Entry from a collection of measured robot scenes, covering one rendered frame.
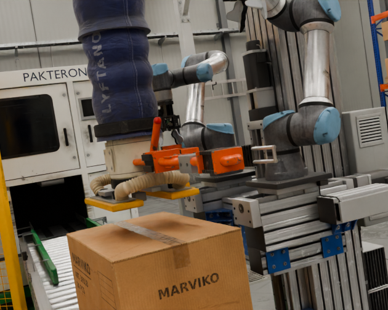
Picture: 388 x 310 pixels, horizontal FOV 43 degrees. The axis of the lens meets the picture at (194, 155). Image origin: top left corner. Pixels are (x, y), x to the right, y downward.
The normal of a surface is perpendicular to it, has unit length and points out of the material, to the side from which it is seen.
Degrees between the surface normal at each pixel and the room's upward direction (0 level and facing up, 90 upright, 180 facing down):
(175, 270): 90
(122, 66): 69
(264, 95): 90
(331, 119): 97
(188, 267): 90
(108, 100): 73
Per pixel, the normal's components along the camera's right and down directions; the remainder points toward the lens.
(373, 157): 0.37, -0.01
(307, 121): -0.68, -0.17
